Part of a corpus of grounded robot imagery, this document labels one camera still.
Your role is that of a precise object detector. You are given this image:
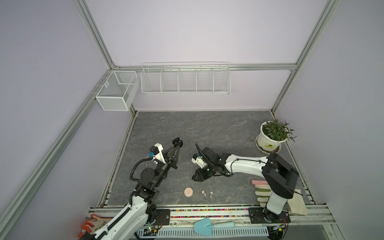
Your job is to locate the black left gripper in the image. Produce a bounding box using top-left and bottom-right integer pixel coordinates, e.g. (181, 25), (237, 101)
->
(153, 145), (179, 188)

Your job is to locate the black earbud charging case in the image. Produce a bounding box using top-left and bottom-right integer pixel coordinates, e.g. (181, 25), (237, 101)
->
(172, 137), (183, 148)

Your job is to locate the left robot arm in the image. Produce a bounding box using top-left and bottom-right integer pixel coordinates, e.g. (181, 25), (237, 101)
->
(80, 138), (183, 240)

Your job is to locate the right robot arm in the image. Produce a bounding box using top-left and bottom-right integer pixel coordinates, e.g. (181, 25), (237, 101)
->
(192, 146), (299, 223)

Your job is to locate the pink earbud charging case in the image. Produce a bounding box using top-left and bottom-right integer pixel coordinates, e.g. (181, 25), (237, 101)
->
(184, 187), (194, 198)

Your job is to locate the teal garden trowel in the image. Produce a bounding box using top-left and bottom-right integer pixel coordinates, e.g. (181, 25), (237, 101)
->
(194, 218), (236, 237)

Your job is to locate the purple pink garden trowel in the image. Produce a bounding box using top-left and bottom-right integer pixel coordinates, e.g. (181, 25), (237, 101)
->
(252, 180), (268, 185)

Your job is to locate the green circuit board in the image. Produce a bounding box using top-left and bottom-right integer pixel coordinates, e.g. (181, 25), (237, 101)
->
(143, 228), (159, 237)

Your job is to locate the white mesh box basket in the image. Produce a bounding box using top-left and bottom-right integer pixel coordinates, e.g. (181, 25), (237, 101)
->
(96, 71), (140, 112)

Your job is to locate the potted green plant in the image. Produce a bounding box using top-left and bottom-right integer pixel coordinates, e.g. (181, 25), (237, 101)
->
(255, 120), (296, 154)

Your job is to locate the red white work glove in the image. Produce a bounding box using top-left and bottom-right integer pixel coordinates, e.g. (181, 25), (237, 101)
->
(78, 214), (113, 239)

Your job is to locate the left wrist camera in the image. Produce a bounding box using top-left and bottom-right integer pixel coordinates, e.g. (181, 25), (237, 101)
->
(149, 143), (166, 164)

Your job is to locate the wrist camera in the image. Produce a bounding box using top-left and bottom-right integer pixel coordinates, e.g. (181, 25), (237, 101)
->
(191, 153), (208, 169)
(149, 143), (166, 164)

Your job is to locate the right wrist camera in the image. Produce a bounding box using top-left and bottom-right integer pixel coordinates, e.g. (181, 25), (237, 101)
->
(191, 153), (208, 169)

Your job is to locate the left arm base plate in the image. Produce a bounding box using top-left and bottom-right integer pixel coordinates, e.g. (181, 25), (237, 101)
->
(146, 209), (171, 226)

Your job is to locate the white slotted cable duct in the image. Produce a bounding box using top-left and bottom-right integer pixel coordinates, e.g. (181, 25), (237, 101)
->
(136, 226), (270, 239)

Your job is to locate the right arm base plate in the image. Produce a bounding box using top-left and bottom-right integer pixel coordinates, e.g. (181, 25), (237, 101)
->
(248, 207), (291, 224)

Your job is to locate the white wire shelf basket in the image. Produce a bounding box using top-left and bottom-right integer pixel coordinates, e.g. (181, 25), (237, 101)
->
(141, 62), (232, 95)

